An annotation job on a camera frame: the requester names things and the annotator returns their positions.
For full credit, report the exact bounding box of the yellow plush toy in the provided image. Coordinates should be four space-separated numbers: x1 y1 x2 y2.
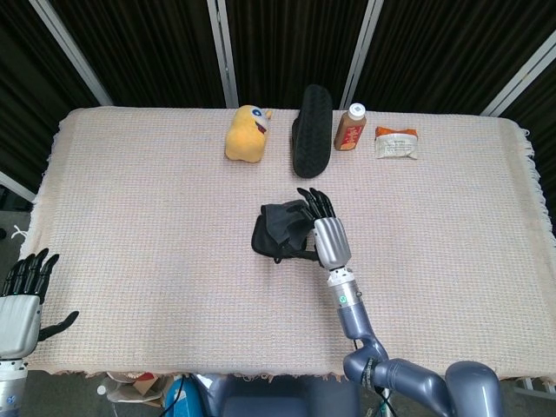
224 104 275 164

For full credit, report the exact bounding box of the dark pleated curtain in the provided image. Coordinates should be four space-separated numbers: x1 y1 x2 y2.
0 0 556 192

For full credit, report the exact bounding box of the pink woven tablecloth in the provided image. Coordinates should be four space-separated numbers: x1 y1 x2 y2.
0 106 556 392

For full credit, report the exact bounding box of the orange white snack packet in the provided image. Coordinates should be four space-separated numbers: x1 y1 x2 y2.
374 126 420 161

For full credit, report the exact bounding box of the crumpled brown paper bag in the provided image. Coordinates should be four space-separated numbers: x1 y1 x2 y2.
102 371 175 409

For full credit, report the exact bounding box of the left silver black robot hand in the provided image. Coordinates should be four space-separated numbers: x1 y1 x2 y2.
0 248 81 359

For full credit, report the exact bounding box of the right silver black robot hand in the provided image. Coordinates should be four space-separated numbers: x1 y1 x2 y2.
286 187 352 269

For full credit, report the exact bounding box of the blue plastic bin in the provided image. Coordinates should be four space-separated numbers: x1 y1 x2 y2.
163 375 205 417

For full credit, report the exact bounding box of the white metal frame post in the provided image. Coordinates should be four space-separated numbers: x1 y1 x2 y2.
480 32 556 117
29 0 115 108
206 0 240 109
339 0 385 110
0 170 36 203

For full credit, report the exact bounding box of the black rubber slipper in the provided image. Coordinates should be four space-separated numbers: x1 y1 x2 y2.
290 83 334 179

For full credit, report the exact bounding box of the grey and red cloth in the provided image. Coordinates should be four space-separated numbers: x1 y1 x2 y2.
251 200 321 265

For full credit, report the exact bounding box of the brown juice bottle white cap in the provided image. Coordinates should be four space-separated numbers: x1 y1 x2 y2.
333 103 367 152

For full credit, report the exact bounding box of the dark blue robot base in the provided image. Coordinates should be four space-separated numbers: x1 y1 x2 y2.
193 373 355 417

